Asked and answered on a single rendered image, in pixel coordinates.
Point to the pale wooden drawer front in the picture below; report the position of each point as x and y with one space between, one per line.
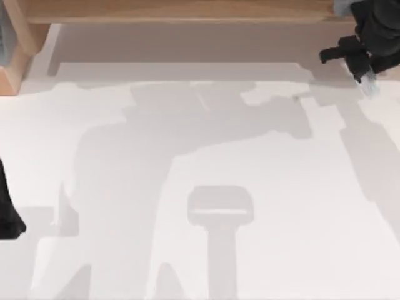
23 47

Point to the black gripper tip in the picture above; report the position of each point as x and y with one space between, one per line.
8 215

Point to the grey pierced drawer inside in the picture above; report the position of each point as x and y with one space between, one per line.
5 34

